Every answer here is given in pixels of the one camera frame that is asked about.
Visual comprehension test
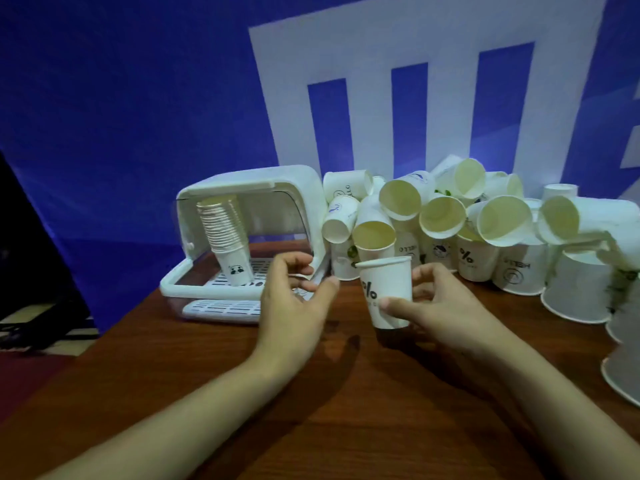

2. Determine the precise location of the person's left hand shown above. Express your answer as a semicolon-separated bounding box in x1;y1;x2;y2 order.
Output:
249;252;341;381

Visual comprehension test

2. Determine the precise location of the person's right hand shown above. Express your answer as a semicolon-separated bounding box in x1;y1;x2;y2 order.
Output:
379;263;501;355

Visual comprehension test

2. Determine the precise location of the percent print white paper cup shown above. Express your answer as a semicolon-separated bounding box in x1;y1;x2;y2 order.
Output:
355;255;413;331

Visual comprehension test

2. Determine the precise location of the panda print white paper cup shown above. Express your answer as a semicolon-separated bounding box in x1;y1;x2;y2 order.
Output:
218;247;253;288

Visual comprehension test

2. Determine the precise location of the pile of paper cups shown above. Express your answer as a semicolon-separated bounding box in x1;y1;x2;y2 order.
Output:
321;154;640;408

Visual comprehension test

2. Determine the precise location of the nested stack of paper cups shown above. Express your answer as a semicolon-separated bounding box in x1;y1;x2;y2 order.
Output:
195;194;249;255

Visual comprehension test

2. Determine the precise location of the white plastic storage box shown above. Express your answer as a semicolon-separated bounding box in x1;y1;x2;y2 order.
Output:
159;164;333;325

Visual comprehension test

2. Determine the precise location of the person's right forearm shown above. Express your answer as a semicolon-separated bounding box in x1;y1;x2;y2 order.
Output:
465;324;640;480

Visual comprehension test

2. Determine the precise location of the person's left forearm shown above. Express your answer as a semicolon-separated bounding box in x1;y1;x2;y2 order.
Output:
39;354;296;480

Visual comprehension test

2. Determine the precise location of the white slotted drain tray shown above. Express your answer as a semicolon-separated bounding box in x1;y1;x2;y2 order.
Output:
182;258;321;323

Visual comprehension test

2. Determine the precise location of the brown wooden table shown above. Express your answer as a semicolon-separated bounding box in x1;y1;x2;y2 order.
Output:
0;239;640;480

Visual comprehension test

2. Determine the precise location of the black white striped mat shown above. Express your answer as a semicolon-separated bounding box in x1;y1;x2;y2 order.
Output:
0;302;99;355

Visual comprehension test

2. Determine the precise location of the blue white backdrop banner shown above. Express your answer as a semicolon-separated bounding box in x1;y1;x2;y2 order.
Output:
0;0;640;333

